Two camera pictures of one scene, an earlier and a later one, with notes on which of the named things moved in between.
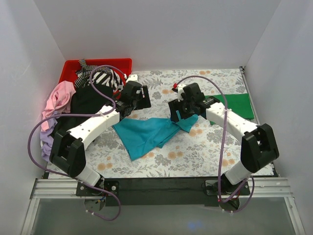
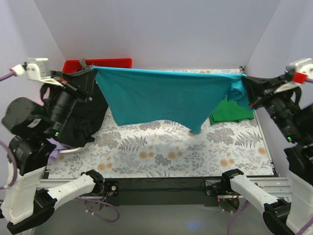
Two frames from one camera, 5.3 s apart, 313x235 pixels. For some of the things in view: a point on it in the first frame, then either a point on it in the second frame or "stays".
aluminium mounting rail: [271, 187] stays
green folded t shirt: [239, 104] stays
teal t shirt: [139, 135] to [143, 96]
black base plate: [156, 191] stays
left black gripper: [144, 97] to [75, 89]
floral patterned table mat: [205, 150] stays
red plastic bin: [122, 66] stays
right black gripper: [176, 110] to [261, 95]
